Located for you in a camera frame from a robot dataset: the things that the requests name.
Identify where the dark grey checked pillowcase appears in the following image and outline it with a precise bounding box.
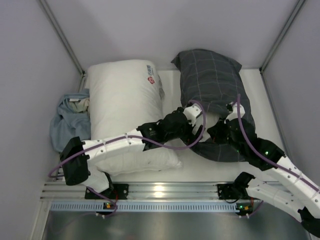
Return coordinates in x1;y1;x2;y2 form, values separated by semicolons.
171;48;256;163

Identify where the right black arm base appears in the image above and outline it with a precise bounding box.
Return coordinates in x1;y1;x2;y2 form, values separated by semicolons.
217;183;251;200

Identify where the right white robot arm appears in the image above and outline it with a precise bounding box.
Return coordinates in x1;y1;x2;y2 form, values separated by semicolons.
207;119;320;237

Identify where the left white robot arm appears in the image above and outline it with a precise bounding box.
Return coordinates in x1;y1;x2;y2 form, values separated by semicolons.
60;104;203;193

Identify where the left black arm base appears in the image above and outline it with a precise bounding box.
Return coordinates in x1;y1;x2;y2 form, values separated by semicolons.
84;183;129;200

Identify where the white bare pillow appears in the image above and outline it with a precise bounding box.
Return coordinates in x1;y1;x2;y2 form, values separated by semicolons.
87;59;182;176

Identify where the light blue crumpled cloth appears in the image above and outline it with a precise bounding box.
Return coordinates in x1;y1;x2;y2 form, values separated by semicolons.
49;88;91;153

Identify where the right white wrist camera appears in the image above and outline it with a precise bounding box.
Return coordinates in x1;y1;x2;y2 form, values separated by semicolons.
225;102;246;122

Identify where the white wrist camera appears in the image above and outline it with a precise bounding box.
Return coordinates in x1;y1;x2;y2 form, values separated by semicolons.
183;103;202;127
225;102;246;122

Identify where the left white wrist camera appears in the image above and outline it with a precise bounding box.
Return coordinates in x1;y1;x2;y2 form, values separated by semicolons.
183;103;202;127

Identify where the aluminium rail beam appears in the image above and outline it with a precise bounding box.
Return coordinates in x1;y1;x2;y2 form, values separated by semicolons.
39;181;313;201

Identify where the right aluminium frame post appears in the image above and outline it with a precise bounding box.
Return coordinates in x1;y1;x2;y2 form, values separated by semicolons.
259;0;308;75

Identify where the aluminium frame post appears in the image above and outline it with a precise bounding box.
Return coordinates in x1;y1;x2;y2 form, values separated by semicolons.
36;0;86;76
259;0;308;75

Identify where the grey slotted cable duct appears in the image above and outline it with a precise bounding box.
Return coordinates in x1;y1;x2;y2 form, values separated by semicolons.
50;201;252;213

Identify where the left aluminium frame post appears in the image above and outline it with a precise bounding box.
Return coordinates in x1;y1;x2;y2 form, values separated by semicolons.
36;0;86;76

